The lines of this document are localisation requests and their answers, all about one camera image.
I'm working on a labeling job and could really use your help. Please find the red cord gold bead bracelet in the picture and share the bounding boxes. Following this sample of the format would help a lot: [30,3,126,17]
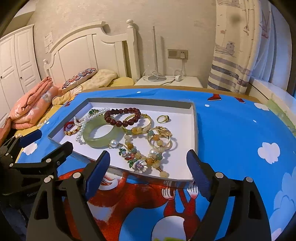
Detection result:
[63,120,82,137]

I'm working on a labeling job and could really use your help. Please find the white pearl necklace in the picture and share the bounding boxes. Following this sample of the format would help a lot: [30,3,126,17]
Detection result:
[73,107,112,145]

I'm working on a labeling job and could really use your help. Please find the green jade bangle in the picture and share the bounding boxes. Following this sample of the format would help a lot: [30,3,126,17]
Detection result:
[82,116,123,149]

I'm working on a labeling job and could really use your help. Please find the pearl drop earring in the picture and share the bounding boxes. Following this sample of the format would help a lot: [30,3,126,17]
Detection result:
[109,139,123,149]

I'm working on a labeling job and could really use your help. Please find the green enamel gold pendant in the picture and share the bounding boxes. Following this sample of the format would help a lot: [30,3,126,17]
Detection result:
[88,109,99,116]

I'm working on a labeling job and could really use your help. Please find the dark red bead bracelet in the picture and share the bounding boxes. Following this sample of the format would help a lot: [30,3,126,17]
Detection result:
[103,107,142,128]

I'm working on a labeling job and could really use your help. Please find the enamel flower brooch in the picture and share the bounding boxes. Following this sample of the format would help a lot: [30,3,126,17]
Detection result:
[118,148,148,174]

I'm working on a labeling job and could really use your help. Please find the thin gold bangle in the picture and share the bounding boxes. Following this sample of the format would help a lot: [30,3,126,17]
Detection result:
[122,113,153,136]

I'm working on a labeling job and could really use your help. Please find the multicolour stone bead bracelet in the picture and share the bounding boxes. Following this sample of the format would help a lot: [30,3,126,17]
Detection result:
[123,126,171,179]

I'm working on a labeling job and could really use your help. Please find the gold triple ring bangles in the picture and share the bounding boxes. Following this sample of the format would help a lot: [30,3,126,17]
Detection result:
[147,126,173,150]

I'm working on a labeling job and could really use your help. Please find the folded pink quilt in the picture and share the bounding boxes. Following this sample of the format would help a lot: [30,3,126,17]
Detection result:
[1,76,59,144]

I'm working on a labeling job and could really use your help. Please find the white wardrobe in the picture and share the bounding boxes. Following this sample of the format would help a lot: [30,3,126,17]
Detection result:
[0,24,41,125]

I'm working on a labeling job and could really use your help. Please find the embroidered patterned pillow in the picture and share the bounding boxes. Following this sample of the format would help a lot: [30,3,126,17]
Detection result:
[62,68,97,91]

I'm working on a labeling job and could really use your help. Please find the cream floral pillow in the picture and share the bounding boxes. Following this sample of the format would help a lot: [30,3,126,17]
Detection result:
[52,69,117,105]

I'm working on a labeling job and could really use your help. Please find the grey shallow cardboard box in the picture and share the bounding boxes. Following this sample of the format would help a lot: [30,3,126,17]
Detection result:
[48,98,198,187]

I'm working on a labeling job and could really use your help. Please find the white wooden headboard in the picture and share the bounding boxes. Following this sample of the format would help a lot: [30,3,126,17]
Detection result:
[43,19,141,84]

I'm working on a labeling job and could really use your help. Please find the white nightstand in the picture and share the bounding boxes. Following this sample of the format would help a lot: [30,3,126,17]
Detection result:
[135,76,203,88]

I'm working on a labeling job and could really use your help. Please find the striped cream curtain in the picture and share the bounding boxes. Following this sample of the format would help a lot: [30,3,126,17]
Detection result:
[207,1,272,94]

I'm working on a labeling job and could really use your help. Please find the white charger with cable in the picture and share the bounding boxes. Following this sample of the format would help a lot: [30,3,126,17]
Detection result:
[161,59,185,85]

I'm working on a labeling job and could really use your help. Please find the wall power socket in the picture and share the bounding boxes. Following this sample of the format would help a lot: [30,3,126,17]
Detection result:
[168,49,188,60]

